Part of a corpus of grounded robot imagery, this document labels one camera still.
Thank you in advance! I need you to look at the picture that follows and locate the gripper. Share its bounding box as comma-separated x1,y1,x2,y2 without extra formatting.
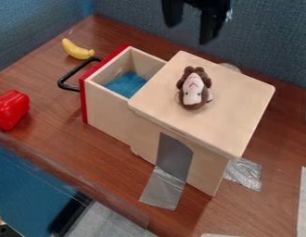
160,0,234,45

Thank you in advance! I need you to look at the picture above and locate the drawer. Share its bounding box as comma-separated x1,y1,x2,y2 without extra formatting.
56,44,169,146

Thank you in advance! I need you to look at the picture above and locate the brown plush monkey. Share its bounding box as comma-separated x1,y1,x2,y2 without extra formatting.
173,65,215,111

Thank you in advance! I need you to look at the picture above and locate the blue cloth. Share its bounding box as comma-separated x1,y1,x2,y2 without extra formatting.
102,71,149,100

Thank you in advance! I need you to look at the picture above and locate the cabinet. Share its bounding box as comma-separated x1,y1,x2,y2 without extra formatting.
126,50,277,197

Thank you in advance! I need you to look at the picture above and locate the yellow toy banana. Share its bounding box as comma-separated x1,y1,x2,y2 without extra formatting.
61,37,96,61

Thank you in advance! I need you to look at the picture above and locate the red toy pepper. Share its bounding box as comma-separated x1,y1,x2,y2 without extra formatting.
0,89,32,131

